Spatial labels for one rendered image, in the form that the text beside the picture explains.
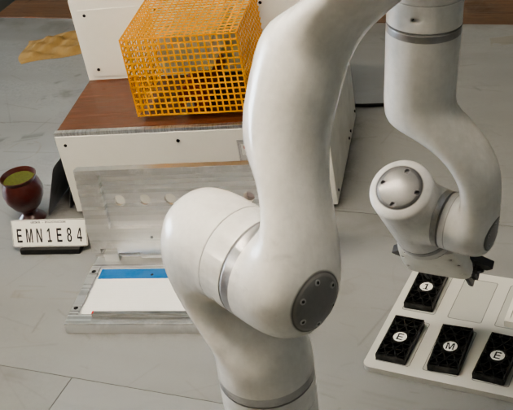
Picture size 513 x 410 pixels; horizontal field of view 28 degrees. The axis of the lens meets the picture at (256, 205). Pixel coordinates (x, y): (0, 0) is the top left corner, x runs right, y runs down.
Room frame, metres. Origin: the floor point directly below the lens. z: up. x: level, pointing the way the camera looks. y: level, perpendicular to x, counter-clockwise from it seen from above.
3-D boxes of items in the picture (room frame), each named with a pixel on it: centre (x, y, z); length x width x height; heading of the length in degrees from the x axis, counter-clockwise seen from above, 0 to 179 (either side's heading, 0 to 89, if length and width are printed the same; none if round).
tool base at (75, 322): (1.46, 0.13, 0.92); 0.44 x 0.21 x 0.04; 74
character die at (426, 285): (1.34, -0.26, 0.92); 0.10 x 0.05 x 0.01; 149
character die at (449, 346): (1.19, -0.26, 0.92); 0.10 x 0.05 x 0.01; 151
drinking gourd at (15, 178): (1.82, 0.47, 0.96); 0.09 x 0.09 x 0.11
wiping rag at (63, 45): (2.71, 0.47, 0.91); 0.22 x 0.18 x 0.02; 91
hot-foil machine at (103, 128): (1.89, -0.04, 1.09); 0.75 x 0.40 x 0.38; 74
